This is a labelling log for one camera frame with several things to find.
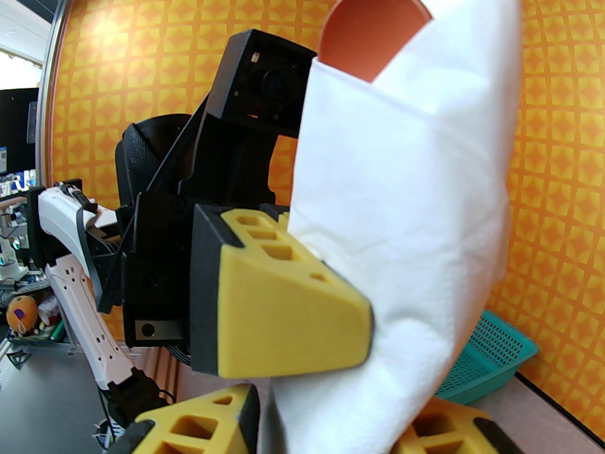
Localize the black monitor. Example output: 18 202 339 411
0 88 38 174

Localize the aluminium frame post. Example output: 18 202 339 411
37 0 78 188

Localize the orange plastic spoon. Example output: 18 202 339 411
318 0 433 83

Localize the teal plastic basket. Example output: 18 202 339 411
435 309 539 405

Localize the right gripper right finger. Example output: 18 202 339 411
392 398 525 454

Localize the white paper napkin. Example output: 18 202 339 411
262 0 523 454

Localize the orange ball with purple mark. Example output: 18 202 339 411
6 295 38 334

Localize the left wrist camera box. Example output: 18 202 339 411
207 29 317 138

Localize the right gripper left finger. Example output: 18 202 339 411
106 384 261 454

